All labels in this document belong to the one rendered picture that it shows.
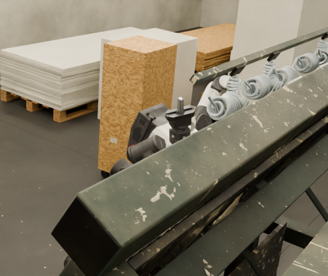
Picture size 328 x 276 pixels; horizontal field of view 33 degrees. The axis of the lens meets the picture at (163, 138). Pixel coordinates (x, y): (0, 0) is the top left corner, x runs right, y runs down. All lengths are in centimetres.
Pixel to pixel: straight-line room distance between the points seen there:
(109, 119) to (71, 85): 155
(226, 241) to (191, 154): 31
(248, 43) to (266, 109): 401
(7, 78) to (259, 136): 586
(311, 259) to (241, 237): 27
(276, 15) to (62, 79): 244
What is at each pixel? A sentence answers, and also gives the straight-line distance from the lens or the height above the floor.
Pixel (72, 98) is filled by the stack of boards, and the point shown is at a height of 26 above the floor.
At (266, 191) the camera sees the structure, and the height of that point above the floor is 171.
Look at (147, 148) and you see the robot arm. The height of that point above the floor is 133.
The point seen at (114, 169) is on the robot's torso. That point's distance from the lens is 294.
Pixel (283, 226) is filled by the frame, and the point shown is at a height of 82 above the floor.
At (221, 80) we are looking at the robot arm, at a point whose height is 152.
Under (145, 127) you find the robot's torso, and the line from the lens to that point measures 267.
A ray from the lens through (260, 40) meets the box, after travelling 516.
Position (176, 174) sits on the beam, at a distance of 90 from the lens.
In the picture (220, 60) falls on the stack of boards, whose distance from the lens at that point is 858.
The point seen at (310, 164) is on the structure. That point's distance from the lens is 164.
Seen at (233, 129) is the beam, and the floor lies 195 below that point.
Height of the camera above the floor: 233
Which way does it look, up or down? 22 degrees down
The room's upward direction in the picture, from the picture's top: 6 degrees clockwise
